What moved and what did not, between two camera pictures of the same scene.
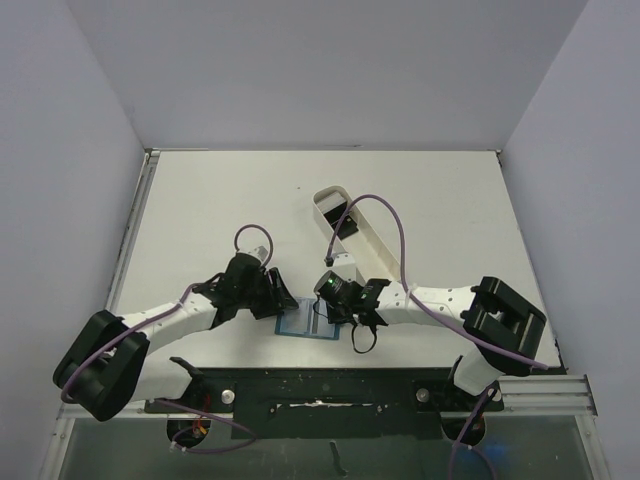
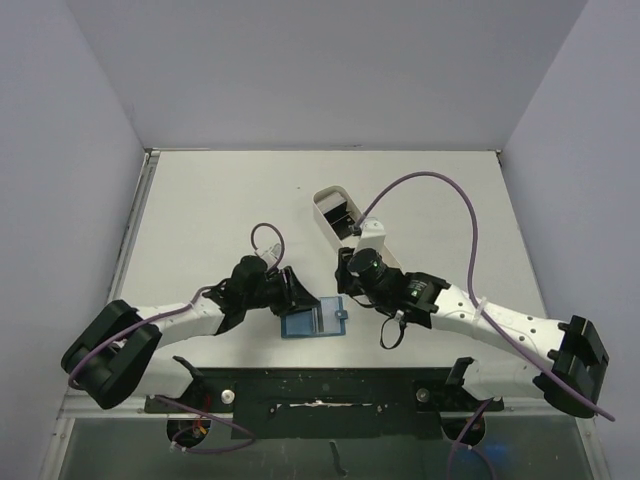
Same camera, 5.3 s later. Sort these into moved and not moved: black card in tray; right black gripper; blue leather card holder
Moved: right black gripper
Not moved: blue leather card holder; black card in tray
